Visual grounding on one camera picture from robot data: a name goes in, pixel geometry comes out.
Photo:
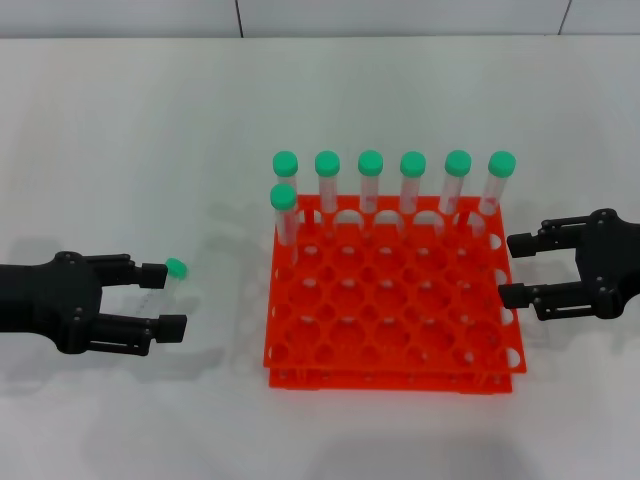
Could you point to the clear tube green cap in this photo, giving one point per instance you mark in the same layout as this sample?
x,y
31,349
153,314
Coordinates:
x,y
285,163
413,164
176,268
502,163
283,196
327,163
370,163
458,163

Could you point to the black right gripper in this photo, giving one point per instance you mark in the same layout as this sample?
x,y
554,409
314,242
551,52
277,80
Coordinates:
x,y
612,265

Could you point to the orange test tube rack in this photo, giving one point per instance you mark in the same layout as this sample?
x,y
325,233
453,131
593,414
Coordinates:
x,y
350,377

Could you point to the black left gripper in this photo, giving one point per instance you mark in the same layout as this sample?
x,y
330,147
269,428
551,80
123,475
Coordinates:
x,y
45,300

